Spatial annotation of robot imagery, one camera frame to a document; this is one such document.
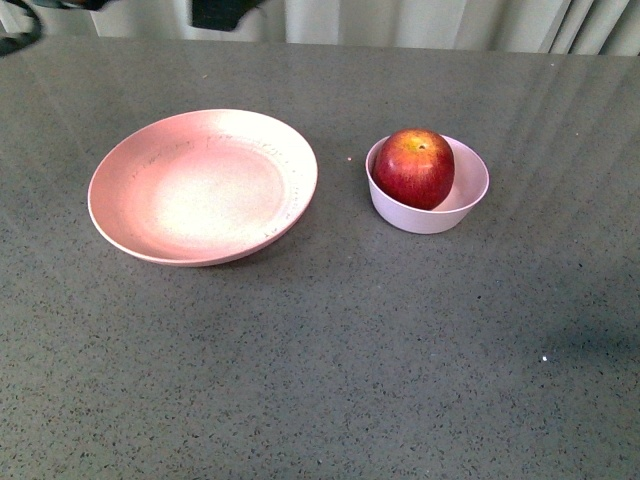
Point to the red apple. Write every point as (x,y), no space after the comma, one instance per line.
(415,167)

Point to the black object behind table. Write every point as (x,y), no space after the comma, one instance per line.
(221,15)

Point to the white curtain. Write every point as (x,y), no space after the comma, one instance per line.
(559,27)

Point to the pink plate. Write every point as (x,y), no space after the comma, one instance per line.
(203,188)

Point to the pink bowl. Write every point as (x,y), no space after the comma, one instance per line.
(471,183)

